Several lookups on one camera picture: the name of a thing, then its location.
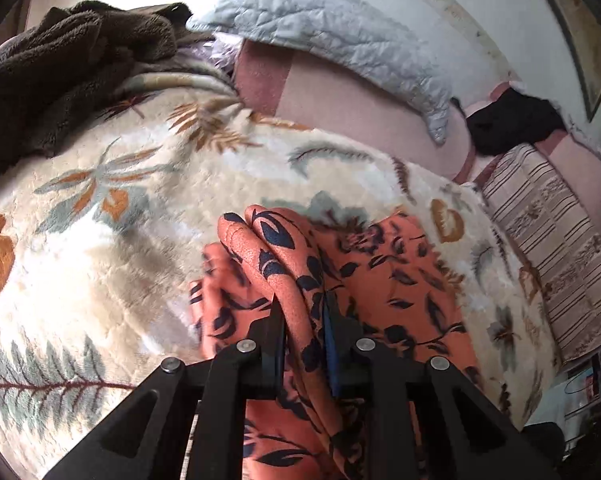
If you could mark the brown fleece cloth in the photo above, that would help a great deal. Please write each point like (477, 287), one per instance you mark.
(65, 65)

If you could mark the lavender cloth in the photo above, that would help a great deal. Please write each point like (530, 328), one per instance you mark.
(210, 52)

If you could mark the striped patterned cushion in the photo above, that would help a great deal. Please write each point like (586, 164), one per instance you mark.
(550, 240)

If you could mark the orange floral garment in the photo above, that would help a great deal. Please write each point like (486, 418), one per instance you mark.
(380, 280)

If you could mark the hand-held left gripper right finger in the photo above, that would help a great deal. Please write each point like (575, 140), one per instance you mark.
(334, 350)

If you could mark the framed wall picture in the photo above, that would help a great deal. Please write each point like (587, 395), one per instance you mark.
(580, 40)

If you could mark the grey quilted pillow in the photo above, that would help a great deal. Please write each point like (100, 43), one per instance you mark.
(320, 25)

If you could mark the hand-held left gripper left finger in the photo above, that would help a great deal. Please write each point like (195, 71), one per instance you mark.
(273, 345)

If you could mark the cream leaf-print fleece blanket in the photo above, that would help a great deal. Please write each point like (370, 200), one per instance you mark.
(130, 240)

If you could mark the cluttered side shelf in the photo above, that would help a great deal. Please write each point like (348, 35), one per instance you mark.
(585, 390)

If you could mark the pink bed sheet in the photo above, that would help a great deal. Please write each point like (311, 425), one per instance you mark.
(330, 105)

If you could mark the black cloth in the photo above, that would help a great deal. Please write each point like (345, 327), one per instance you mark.
(515, 122)

